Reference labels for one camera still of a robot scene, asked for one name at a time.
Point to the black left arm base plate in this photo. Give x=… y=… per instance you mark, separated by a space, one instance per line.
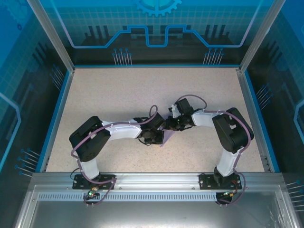
x=107 y=183

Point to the aluminium mounting rail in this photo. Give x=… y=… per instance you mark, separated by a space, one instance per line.
x=156 y=180

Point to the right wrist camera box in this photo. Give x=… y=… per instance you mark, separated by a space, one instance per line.
x=174 y=111

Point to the grey metal tray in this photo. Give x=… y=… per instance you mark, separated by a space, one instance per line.
x=152 y=213

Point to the blue grid print side panel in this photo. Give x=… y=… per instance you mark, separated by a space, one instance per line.
x=285 y=107
x=21 y=95

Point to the aluminium frame post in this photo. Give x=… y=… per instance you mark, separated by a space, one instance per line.
x=259 y=35
x=52 y=35

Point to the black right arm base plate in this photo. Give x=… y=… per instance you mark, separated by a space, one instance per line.
x=205 y=181

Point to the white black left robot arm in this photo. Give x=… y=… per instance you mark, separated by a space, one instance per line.
x=88 y=142

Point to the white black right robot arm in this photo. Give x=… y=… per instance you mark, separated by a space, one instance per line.
x=232 y=133

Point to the purple cloth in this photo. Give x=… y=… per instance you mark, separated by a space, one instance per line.
x=168 y=139

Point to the dark circuit print wall panel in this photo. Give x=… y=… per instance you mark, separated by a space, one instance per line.
x=152 y=52

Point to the aluminium side rail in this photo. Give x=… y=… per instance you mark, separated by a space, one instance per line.
x=254 y=118
x=63 y=107

